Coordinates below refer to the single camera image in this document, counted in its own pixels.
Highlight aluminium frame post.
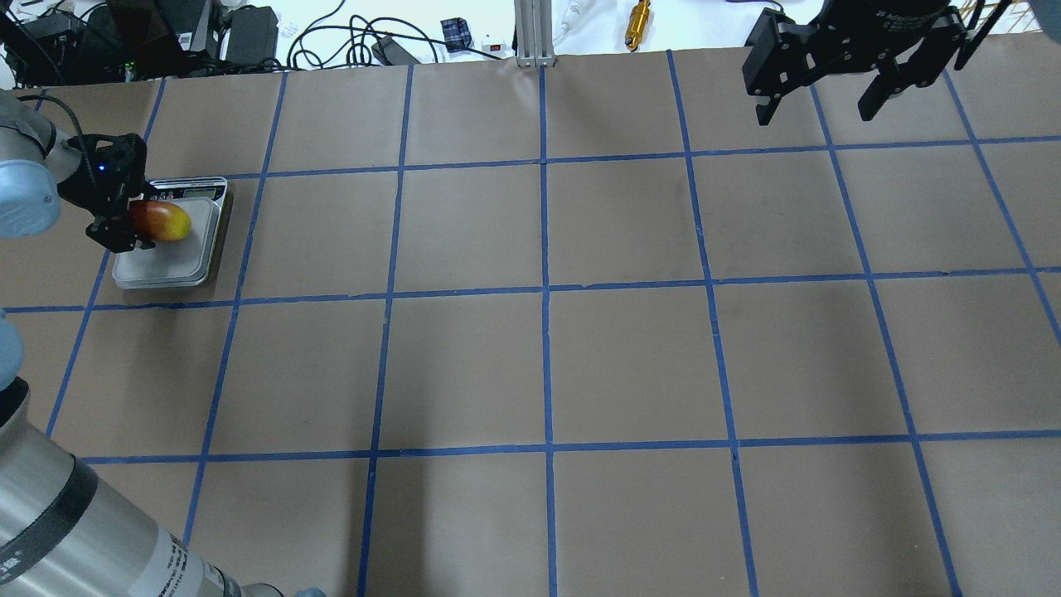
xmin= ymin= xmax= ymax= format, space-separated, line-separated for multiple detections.
xmin=514 ymin=0 xmax=556 ymax=68

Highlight red yellow mango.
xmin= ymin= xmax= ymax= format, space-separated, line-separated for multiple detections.
xmin=128 ymin=200 xmax=192 ymax=242

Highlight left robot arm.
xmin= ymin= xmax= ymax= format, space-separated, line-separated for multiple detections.
xmin=2 ymin=91 xmax=281 ymax=596

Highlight black power adapter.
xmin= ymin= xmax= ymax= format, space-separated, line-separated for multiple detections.
xmin=223 ymin=5 xmax=279 ymax=66

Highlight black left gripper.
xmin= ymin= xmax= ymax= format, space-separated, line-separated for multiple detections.
xmin=58 ymin=133 xmax=179 ymax=252

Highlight silver digital kitchen scale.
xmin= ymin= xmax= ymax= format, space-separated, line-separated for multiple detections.
xmin=111 ymin=177 xmax=229 ymax=289

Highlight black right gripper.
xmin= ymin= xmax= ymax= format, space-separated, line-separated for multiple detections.
xmin=742 ymin=1 xmax=969 ymax=126

